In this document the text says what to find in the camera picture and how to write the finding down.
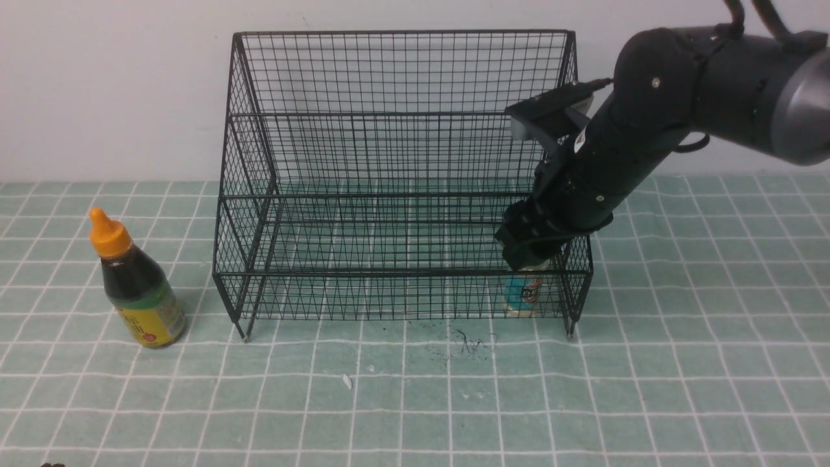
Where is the green checkered tablecloth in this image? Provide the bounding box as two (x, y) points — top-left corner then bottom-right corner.
(2, 173), (828, 466)

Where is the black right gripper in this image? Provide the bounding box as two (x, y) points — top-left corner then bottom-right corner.
(495, 152), (614, 271)

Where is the seasoning shaker green cap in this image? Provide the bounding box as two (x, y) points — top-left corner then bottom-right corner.
(502, 260), (551, 317)

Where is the black wire mesh rack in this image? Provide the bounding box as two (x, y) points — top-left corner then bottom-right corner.
(213, 29), (593, 339)

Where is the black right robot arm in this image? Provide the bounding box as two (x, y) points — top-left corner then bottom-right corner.
(495, 1), (829, 271)

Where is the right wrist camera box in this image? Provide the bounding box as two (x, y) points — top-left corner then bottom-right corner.
(504, 82), (594, 141)

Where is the dark sauce bottle orange cap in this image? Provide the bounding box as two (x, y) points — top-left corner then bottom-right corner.
(89, 208), (187, 348)

